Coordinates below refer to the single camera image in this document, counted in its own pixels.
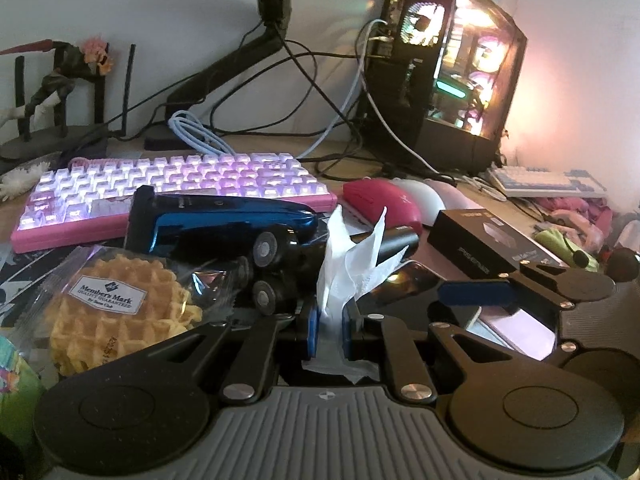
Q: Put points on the floral tissue pack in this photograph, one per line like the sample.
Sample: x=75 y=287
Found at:
x=21 y=391

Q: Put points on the white paper tissue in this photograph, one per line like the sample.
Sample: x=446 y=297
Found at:
x=349 y=271

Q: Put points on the pink mechanical keyboard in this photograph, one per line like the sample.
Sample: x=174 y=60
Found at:
x=89 y=200

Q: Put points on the black wifi router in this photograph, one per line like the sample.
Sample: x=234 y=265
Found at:
x=41 y=119

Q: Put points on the black rgb computer tower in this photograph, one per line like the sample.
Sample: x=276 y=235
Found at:
x=440 y=78

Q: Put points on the pink notebook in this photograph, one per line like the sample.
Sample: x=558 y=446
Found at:
x=520 y=331

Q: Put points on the magenta computer mouse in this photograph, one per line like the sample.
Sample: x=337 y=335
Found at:
x=369 y=197

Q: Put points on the black flashlight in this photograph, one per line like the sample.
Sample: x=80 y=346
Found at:
x=395 y=239

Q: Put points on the packaged yellow waffle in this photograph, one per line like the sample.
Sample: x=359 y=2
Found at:
x=101 y=304

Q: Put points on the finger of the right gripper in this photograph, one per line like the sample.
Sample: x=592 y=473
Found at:
x=482 y=293

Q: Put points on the pink haired dark figurine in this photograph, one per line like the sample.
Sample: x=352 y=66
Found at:
x=90 y=61

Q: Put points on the blue electric shaver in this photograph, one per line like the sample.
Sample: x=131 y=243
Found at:
x=242 y=235

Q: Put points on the white computer mouse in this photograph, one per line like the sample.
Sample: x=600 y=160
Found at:
x=426 y=199

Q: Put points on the white blue keyboard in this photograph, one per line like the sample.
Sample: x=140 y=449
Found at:
x=525 y=182

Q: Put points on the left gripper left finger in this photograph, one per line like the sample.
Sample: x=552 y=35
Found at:
x=281 y=342

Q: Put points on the black charger box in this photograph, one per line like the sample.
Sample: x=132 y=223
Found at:
x=482 y=245

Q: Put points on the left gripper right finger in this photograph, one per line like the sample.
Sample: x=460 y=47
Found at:
x=387 y=342

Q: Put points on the pale pink computer mouse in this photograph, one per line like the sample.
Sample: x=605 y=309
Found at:
x=451 y=196

